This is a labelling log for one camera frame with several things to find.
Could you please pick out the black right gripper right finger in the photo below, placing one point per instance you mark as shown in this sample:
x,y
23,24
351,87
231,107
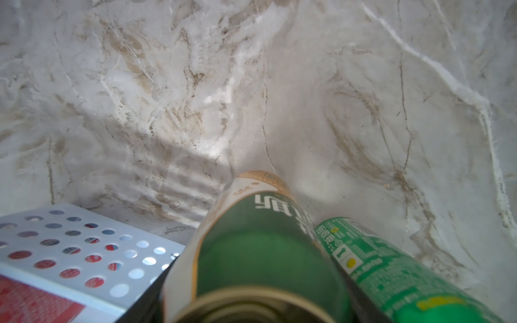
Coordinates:
x,y
363,306

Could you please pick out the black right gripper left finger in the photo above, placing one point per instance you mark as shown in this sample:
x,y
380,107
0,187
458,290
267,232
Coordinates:
x,y
148,307

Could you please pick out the green soda can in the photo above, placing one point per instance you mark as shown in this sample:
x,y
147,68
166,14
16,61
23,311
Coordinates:
x,y
402,287

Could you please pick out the green and cream can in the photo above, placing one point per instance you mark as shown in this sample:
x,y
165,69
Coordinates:
x,y
255,258

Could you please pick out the light blue plastic basket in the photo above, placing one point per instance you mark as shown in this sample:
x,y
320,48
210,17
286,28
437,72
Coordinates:
x,y
82,256

